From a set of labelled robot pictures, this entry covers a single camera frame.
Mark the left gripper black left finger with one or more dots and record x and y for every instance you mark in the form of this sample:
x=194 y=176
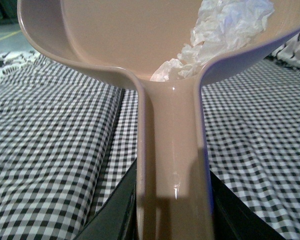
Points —
x=114 y=204

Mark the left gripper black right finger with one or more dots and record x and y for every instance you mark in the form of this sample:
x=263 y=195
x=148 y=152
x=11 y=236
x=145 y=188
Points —
x=233 y=220

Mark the beige plastic dustpan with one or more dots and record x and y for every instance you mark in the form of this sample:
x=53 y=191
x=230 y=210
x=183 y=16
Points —
x=122 y=43

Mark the white tissue paper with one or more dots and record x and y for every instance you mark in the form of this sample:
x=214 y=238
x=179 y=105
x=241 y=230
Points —
x=222 y=26

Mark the black white checkered bedsheet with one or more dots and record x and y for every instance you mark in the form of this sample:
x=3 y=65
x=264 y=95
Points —
x=66 y=140

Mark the white pillow black doodles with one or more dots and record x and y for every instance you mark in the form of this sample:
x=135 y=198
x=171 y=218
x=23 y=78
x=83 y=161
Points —
x=288 y=53

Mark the black white patterned blanket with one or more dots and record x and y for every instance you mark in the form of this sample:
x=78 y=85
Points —
x=11 y=61

